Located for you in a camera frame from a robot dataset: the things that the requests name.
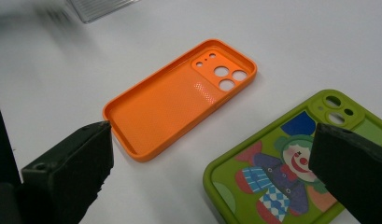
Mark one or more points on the clear plastic rack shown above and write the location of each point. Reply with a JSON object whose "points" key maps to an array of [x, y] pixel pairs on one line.
{"points": [[98, 9]]}

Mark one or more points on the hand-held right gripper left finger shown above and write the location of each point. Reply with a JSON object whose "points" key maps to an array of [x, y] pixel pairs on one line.
{"points": [[70, 168]]}

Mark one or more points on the orange phone case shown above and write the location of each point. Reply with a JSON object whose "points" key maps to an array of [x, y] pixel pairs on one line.
{"points": [[166, 109]]}

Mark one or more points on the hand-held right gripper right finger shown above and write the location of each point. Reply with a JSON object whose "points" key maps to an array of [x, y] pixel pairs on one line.
{"points": [[353, 168]]}

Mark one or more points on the green phone case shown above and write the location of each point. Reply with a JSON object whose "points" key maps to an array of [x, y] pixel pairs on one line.
{"points": [[223, 174]]}

